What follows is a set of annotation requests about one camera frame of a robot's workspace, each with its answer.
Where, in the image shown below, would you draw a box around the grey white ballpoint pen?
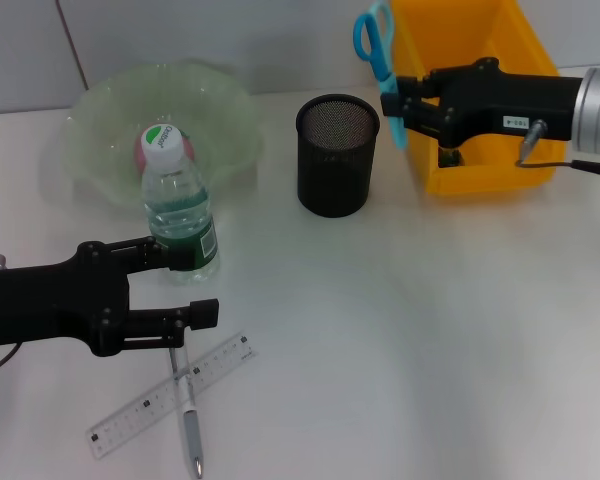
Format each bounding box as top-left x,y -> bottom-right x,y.
168,346 -> 206,479

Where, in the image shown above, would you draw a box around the yellow plastic bin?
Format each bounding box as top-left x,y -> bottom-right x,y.
390,0 -> 574,197

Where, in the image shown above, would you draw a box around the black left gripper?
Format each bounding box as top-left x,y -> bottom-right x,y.
0,237 -> 221,358

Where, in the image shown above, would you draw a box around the pink peach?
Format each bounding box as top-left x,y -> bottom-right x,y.
132,130 -> 199,174

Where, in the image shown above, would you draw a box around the green glass fruit bowl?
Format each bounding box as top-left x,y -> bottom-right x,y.
39,58 -> 266,211

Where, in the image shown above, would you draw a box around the transparent plastic ruler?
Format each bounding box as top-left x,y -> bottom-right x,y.
86,332 -> 259,460

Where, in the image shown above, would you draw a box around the clear green-label water bottle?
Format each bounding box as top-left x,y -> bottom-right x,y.
138,123 -> 221,287

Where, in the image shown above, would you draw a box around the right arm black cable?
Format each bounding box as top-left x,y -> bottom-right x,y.
514,118 -> 600,180

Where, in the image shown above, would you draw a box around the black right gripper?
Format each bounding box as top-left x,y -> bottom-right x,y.
379,57 -> 582,149

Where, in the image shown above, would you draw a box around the blue sheathed scissors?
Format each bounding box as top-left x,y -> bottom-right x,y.
352,0 -> 410,150

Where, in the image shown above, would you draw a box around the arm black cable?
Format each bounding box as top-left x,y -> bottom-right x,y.
514,118 -> 600,180
0,342 -> 22,380

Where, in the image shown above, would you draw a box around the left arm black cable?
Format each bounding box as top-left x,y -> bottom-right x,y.
0,342 -> 22,380

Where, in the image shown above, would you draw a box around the black mesh pen holder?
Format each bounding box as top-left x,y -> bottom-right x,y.
294,93 -> 381,219

